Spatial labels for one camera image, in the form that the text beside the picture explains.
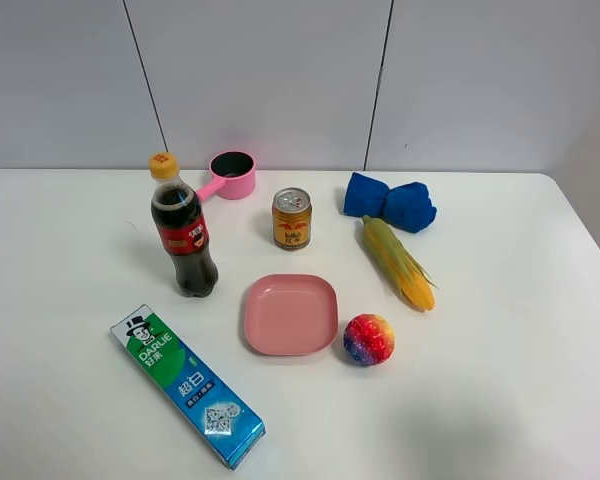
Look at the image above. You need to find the corn cob with husk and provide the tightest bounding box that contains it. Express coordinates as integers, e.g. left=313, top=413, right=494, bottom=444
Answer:
left=362, top=215, right=435, bottom=311

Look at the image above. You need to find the rainbow glitter ball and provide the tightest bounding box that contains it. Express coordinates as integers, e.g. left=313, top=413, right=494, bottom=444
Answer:
left=343, top=314, right=395, bottom=367

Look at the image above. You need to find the pink saucepan with handle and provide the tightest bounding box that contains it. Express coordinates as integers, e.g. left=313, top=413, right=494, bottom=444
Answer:
left=197, top=151, right=256, bottom=202

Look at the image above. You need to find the cola bottle yellow cap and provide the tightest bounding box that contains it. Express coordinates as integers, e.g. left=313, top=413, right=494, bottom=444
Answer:
left=149, top=152, right=219, bottom=298

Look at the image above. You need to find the gold energy drink can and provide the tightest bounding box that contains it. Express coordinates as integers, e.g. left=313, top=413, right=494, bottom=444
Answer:
left=272, top=187, right=312, bottom=251

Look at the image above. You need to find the blue folded towel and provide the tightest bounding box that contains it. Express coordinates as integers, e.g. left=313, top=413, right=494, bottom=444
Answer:
left=343, top=173, right=437, bottom=234

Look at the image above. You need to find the Darlie toothpaste box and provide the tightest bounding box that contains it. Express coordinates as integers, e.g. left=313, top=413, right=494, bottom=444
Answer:
left=110, top=304, right=266, bottom=470

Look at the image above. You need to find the pink square plate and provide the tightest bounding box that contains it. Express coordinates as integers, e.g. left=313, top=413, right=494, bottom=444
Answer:
left=244, top=274, right=339, bottom=356

